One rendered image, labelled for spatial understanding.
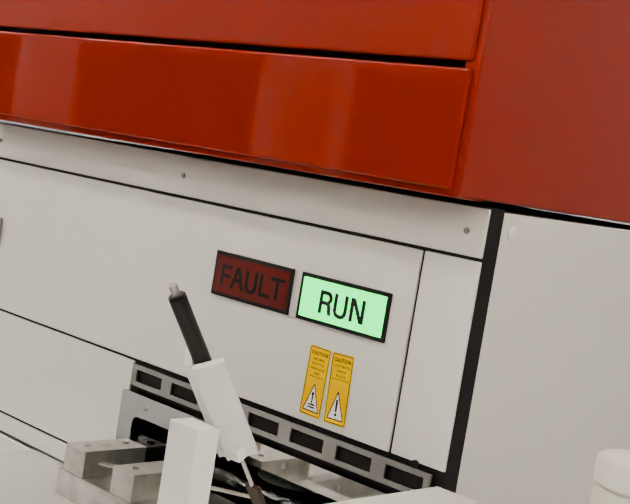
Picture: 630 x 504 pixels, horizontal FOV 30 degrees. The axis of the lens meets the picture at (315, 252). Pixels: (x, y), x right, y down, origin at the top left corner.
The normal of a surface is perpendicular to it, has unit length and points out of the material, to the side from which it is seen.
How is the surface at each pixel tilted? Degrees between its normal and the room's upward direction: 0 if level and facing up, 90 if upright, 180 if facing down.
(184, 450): 90
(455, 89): 90
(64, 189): 90
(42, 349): 90
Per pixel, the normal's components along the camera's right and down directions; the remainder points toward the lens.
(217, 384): 0.05, 0.49
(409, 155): -0.67, -0.05
